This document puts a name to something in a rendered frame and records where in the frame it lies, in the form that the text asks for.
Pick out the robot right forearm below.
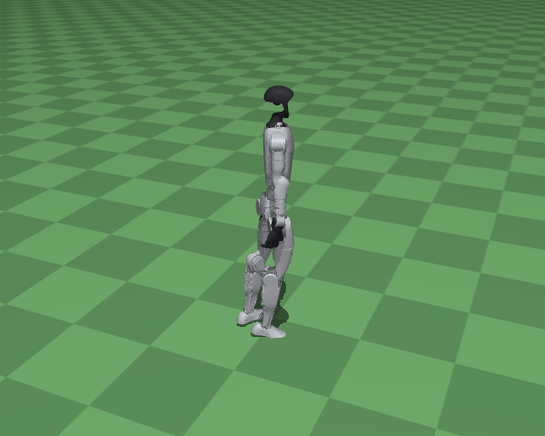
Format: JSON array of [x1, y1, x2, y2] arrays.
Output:
[[272, 178, 289, 227]]

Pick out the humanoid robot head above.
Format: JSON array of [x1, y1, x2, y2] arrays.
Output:
[[264, 85, 293, 129]]

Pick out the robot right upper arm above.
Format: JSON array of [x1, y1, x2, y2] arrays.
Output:
[[269, 133, 289, 188]]

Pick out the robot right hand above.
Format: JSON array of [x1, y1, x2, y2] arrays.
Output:
[[261, 217, 283, 249]]

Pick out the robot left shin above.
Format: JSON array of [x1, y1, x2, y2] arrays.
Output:
[[243, 253, 266, 314]]

